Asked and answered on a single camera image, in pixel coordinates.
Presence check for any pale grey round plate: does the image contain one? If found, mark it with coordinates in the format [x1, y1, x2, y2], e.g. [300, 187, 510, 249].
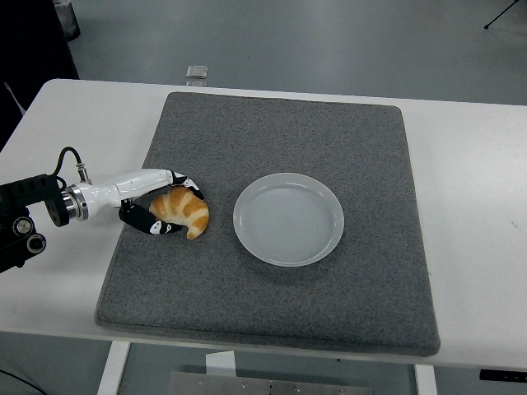
[232, 172, 345, 268]

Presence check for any black tripod leg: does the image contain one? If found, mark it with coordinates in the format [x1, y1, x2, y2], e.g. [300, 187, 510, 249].
[483, 0, 520, 30]

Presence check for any grey metal plate with screws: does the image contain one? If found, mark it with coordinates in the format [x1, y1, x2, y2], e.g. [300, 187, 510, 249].
[166, 370, 374, 395]

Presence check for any thin black floor cable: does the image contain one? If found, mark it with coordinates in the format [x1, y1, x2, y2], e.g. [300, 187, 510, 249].
[0, 367, 42, 395]

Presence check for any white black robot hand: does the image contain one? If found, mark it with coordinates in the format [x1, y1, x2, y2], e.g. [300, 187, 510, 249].
[82, 167, 206, 237]

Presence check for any clear plastic waste bin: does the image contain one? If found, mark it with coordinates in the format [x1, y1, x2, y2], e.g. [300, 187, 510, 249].
[52, 0, 81, 41]

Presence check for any white table centre column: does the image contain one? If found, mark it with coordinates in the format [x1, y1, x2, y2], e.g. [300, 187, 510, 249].
[204, 351, 237, 378]

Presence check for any black table control panel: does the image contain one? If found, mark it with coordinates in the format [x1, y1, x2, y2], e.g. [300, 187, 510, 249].
[479, 369, 527, 382]

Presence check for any grey felt table mat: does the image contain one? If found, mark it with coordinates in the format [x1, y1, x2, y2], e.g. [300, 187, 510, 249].
[94, 91, 441, 358]

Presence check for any white table leg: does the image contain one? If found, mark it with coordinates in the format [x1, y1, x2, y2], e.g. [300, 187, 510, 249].
[413, 364, 438, 395]
[96, 340, 132, 395]

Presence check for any person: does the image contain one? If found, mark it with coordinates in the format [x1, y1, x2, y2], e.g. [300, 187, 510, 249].
[0, 0, 80, 143]

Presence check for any golden croissant bread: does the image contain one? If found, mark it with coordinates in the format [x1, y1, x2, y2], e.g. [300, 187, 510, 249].
[147, 187, 210, 240]

